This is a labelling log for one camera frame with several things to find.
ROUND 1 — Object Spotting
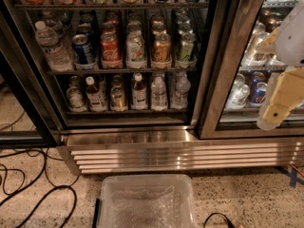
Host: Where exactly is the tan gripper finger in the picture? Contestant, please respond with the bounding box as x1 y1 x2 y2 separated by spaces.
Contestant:
256 28 279 53
256 72 294 130

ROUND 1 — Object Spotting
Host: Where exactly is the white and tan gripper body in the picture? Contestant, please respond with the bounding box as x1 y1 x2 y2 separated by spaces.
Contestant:
278 67 304 110

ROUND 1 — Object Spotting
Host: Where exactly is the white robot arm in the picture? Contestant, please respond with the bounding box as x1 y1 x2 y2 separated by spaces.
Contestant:
256 1 304 130

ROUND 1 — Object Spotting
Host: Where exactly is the silver can behind glass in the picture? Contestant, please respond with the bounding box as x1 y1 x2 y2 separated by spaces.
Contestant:
241 32 269 67

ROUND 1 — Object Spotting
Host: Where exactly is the blue pepsi can behind glass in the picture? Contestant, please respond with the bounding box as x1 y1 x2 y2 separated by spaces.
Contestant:
250 82 267 106

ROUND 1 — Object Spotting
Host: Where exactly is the white green can behind glass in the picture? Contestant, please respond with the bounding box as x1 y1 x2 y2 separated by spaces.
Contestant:
226 84 250 109

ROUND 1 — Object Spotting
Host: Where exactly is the right glass fridge door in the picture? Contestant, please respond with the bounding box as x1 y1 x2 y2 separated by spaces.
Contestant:
197 0 304 140

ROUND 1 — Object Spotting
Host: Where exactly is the green soda can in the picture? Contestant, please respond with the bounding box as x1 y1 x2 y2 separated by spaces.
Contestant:
176 32 197 68

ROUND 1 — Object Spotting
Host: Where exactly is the gold soda can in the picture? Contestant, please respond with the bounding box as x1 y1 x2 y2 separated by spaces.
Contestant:
151 33 172 69

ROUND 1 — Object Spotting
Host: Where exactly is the white green 7up can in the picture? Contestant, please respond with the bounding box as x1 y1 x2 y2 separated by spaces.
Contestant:
126 31 147 69

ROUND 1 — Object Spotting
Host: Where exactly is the stainless steel fridge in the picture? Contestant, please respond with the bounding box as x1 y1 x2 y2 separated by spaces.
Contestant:
0 0 304 175

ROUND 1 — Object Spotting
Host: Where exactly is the red coca cola can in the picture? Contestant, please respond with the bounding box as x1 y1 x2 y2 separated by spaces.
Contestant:
101 32 123 68

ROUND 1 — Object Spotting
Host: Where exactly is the open left fridge door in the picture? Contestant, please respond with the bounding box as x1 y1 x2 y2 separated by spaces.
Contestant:
0 26 61 148

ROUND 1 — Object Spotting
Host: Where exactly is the blue floor tape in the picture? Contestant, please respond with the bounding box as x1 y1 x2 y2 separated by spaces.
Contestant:
275 166 304 188

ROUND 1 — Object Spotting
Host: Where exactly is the right small water bottle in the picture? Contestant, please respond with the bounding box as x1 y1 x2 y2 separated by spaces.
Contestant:
171 76 191 109

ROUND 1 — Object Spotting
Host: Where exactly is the small water bottle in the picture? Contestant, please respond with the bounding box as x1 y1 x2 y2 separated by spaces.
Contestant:
171 76 191 109
151 77 168 111

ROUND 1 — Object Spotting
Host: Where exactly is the dark tea bottle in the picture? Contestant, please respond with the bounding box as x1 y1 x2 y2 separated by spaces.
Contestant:
131 73 147 110

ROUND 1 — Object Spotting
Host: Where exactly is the clear plastic bin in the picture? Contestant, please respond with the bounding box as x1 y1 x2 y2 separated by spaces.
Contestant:
94 174 198 228

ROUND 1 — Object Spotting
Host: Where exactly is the white cap juice bottle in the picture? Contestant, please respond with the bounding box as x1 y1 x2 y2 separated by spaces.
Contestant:
85 76 107 112

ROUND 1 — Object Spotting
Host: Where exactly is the clear water bottle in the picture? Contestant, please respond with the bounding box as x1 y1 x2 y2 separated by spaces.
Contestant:
35 21 73 72

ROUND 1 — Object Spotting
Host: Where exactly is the black cable loop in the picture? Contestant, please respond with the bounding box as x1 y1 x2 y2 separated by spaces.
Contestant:
202 212 237 228

